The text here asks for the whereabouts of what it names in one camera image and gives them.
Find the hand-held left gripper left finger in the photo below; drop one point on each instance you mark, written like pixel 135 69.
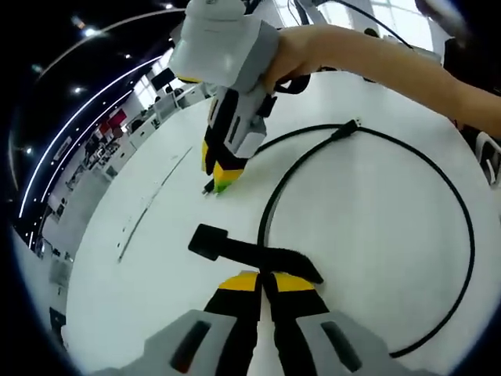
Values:
pixel 188 344

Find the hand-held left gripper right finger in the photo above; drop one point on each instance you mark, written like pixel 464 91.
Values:
pixel 336 344

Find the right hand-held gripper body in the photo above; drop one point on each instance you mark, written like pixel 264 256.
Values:
pixel 219 51

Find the white desk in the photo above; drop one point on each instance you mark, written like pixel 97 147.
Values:
pixel 352 235

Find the person's right hand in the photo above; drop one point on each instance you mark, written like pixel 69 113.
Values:
pixel 293 55

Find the black computer monitor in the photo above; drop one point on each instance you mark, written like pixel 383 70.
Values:
pixel 161 78

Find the red panel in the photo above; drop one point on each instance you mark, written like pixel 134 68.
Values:
pixel 115 121

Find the white office chair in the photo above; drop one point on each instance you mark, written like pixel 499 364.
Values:
pixel 489 156

